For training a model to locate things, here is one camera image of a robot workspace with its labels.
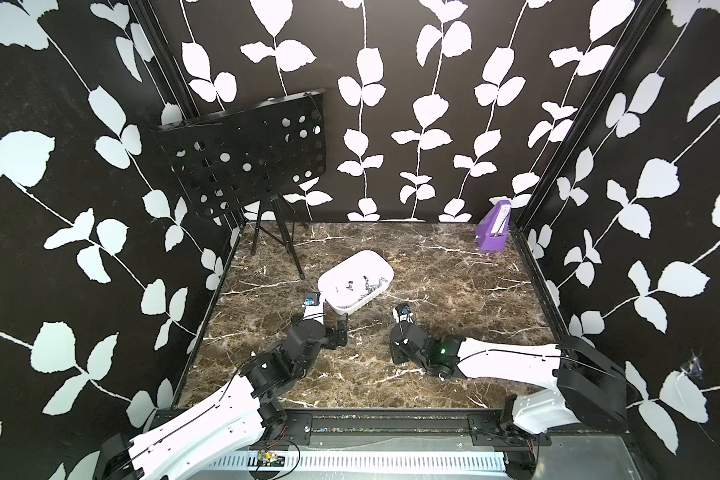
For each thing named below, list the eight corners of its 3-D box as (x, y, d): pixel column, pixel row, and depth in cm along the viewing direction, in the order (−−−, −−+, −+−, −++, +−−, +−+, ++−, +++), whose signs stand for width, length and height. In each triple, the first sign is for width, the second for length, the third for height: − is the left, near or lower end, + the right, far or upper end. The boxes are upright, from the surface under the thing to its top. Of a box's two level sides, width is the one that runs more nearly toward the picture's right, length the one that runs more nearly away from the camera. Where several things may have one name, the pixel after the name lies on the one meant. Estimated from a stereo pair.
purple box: (480, 250, 115) (496, 216, 101) (474, 232, 122) (488, 197, 107) (501, 250, 115) (520, 216, 101) (494, 232, 122) (511, 198, 108)
